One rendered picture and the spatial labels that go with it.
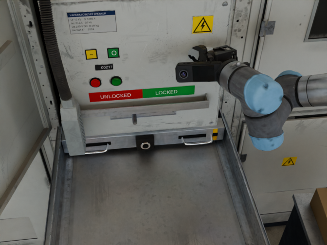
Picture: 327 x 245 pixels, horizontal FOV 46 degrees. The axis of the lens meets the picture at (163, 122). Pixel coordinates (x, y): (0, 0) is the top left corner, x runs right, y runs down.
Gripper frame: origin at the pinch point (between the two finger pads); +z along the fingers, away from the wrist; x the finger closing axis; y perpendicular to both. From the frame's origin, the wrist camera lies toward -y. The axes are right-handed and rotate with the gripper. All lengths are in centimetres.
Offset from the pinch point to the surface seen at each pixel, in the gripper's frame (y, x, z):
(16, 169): -55, -33, 20
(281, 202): 55, -95, 25
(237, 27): 21.8, 1.1, 10.6
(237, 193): 7.0, -42.3, -13.7
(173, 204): -12.6, -41.7, -10.0
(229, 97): 22.8, -26.5, 17.7
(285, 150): 49, -58, 17
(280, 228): 59, -119, 30
